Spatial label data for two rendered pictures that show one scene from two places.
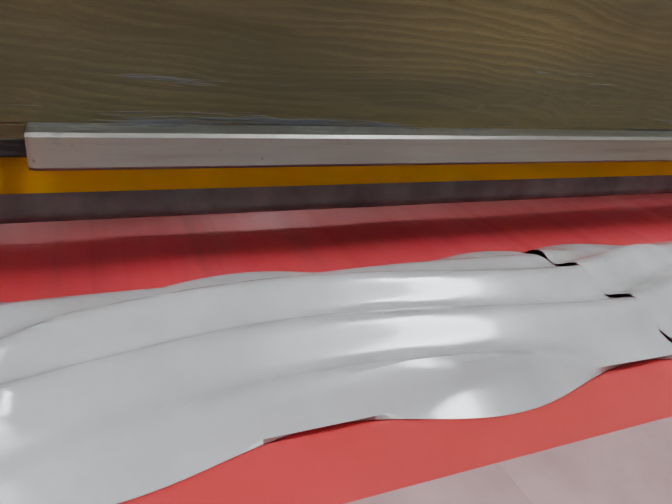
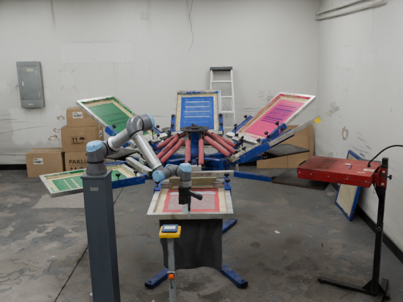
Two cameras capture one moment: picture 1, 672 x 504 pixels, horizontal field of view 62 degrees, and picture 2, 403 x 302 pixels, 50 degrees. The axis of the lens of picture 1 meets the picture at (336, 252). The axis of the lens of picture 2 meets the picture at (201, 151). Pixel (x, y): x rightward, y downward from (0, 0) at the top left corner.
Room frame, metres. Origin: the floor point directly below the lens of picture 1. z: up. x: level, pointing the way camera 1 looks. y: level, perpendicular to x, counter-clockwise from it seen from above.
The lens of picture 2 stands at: (-2.72, -1.56, 2.07)
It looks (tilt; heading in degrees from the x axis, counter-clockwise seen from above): 13 degrees down; 26
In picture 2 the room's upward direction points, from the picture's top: 1 degrees counter-clockwise
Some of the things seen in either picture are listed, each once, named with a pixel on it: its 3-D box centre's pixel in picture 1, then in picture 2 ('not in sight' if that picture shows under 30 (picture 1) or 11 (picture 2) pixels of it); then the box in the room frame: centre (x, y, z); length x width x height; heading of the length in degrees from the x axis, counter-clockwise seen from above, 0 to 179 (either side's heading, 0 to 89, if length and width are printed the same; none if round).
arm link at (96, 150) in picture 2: not in sight; (95, 150); (-0.32, 0.45, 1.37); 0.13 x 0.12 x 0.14; 171
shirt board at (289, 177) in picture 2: not in sight; (257, 176); (0.93, -0.37, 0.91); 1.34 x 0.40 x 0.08; 85
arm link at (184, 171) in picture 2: not in sight; (185, 172); (-0.31, -0.27, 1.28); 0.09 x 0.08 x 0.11; 81
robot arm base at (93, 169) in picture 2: not in sight; (96, 166); (-0.33, 0.45, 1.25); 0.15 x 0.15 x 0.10
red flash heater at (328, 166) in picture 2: not in sight; (341, 170); (0.86, -1.11, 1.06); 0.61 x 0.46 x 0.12; 85
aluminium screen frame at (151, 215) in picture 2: not in sight; (192, 196); (0.04, -0.14, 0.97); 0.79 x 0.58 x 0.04; 25
